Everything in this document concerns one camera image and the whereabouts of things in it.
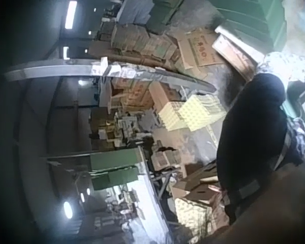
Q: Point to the low stack of yellow egg trays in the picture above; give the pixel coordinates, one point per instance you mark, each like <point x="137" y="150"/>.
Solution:
<point x="170" y="115"/>

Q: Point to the stack of brown cardboard cartons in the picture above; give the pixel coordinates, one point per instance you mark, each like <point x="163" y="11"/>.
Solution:
<point x="142" y="94"/>

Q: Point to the cluttered shelf of small boxes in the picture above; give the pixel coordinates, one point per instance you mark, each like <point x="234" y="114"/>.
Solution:
<point x="117" y="129"/>

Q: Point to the small heap of cardboard cartons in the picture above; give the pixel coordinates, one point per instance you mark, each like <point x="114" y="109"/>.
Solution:
<point x="165" y="157"/>

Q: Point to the tall stack of yellow egg trays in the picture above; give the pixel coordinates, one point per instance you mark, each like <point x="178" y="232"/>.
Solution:
<point x="200" y="111"/>

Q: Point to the green machine housing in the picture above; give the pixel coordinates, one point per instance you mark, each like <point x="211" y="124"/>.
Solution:
<point x="114" y="166"/>

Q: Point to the open brown cardboard carton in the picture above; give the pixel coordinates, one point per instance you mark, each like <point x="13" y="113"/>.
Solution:
<point x="195" y="185"/>

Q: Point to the heap of flattened cardboard cartons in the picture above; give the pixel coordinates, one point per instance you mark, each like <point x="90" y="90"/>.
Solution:
<point x="139" y="45"/>

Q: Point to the long white work table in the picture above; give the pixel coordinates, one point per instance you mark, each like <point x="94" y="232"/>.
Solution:
<point x="147" y="203"/>

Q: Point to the cardboard carton with red print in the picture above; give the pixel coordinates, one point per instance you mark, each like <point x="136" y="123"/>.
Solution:
<point x="200" y="52"/>

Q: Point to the pale egg tray stack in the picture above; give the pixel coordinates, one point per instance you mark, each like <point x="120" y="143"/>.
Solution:
<point x="195" y="218"/>

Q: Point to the brown cardboard box white edge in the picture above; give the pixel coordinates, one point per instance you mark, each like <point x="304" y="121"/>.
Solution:
<point x="233" y="50"/>

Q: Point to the blue grey sheet bundle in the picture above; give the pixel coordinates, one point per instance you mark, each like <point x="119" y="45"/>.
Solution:
<point x="136" y="10"/>

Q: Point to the round ceiling light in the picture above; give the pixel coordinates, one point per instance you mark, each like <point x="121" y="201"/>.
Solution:
<point x="67" y="209"/>

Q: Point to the long ceiling light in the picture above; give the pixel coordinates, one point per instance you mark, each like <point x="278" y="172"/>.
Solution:
<point x="71" y="14"/>

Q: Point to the stack of green plastic crates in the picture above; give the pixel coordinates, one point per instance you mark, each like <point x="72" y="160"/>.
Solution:
<point x="244" y="17"/>

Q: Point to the grey metal conveyor rail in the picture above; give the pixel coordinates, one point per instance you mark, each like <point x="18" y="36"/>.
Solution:
<point x="73" y="69"/>

